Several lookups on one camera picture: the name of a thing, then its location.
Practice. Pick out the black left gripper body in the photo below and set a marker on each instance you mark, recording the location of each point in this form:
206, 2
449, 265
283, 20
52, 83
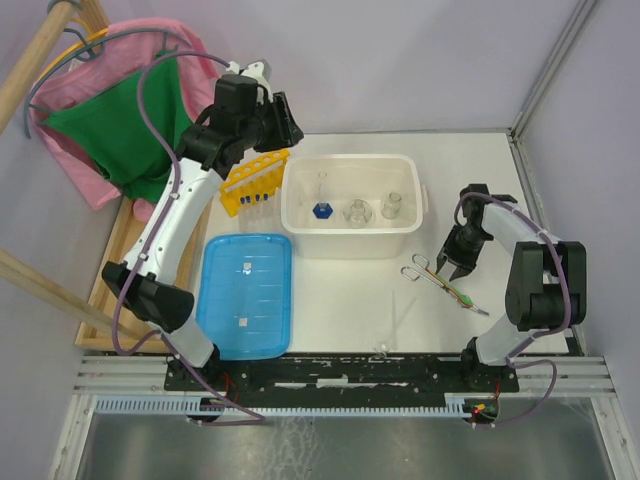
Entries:
271, 128

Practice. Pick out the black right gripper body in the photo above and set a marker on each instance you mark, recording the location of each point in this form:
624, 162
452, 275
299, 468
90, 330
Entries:
462, 245

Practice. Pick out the yellow test tube rack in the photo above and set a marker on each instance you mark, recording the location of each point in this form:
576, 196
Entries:
263, 175

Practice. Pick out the small glass bottle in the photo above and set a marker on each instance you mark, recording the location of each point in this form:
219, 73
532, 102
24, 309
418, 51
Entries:
391, 206

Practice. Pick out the round glass flask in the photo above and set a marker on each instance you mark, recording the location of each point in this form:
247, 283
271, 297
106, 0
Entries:
357, 214

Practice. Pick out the clear tube with blue cap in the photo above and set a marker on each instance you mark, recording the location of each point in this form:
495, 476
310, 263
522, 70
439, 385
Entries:
322, 209

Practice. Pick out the white plastic bin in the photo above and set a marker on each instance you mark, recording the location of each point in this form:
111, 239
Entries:
370, 177

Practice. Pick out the coloured plastic spoons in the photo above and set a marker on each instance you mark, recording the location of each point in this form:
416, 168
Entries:
463, 300

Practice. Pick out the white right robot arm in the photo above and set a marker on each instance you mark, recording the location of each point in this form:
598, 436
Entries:
546, 290

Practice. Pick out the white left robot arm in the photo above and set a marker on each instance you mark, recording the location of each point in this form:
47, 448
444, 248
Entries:
144, 281

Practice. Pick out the metal clamp tongs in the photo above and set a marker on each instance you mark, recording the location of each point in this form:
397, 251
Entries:
420, 268

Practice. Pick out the clear glass funnel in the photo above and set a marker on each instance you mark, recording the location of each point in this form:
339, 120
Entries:
381, 351

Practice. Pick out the pink shirt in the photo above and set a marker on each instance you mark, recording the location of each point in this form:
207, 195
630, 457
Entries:
90, 116

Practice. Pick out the blue plastic tray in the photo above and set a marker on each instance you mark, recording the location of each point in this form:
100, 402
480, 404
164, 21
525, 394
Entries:
245, 296

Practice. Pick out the yellow clothes hanger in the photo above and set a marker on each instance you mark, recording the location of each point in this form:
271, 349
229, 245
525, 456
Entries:
86, 34

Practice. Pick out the black mounting plate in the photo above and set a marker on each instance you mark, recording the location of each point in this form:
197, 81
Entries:
353, 380

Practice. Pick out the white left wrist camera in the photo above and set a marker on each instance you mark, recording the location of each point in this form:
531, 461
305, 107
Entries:
259, 70

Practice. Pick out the aluminium frame rail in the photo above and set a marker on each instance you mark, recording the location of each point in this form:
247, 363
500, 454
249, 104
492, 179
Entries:
566, 131

